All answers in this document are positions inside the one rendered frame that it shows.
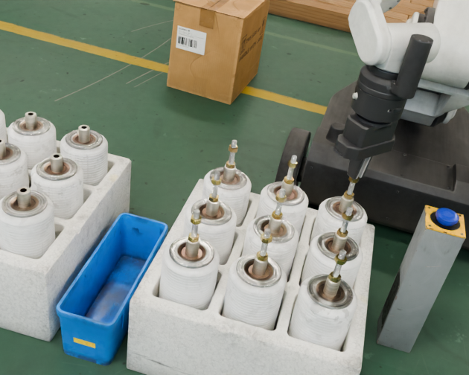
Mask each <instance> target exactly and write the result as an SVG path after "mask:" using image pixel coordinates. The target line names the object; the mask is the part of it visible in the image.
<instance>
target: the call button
mask: <svg viewBox="0 0 469 375"><path fill-rule="evenodd" d="M435 216H436V219H437V220H438V222H440V223H441V224H442V225H446V226H452V225H455V224H456V223H457V222H458V221H459V215H458V214H457V213H456V212H455V211H453V210H451V209H449V208H439V209H438V210H437V211H436V213H435Z"/></svg>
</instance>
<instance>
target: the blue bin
mask: <svg viewBox="0 0 469 375"><path fill-rule="evenodd" d="M167 233H168V226H167V225H166V224H165V223H163V222H159V221H156V220H153V219H148V218H145V217H140V216H137V215H134V214H129V213H122V214H120V215H119V216H118V217H117V219H116V220H115V221H114V223H113V224H112V226H111V227H110V229H109V230H108V231H107V233H106V234H105V236H104V237H103V239H102V240H101V242H100V243H99V245H98V246H97V248H96V249H95V250H94V252H93V253H92V255H91V257H90V258H89V259H88V260H87V262H86V264H85V265H84V267H83V268H82V269H81V270H80V272H79V274H78V275H77V277H76V278H75V279H74V281H73V282H72V284H71V286H70V287H69V288H68V290H67V291H66V293H65V294H64V296H63V297H62V298H61V300H60V302H59V303H58V305H57V307H56V308H57V315H58V316H59V317H60V327H61V333H62V340H63V350H64V352H65V354H67V355H69V356H74V357H77V358H79V359H84V360H86V361H90V362H94V363H96V364H99V365H105V366H107V365H110V364H111V363H112V361H113V359H114V358H115V355H116V353H117V352H118V349H119V347H120V346H121V343H122V342H123V340H124V338H125V336H126V334H127V332H128V327H129V312H130V299H131V298H132V296H133V294H134V293H135V291H136V290H137V288H138V285H139V284H140V283H141V280H142V278H143V277H144V275H145V273H146V272H147V270H148V268H149V267H150V264H151V263H152V262H153V259H154V257H155V256H156V254H157V252H158V251H159V249H160V248H161V246H162V244H163V242H164V241H165V237H166V235H167Z"/></svg>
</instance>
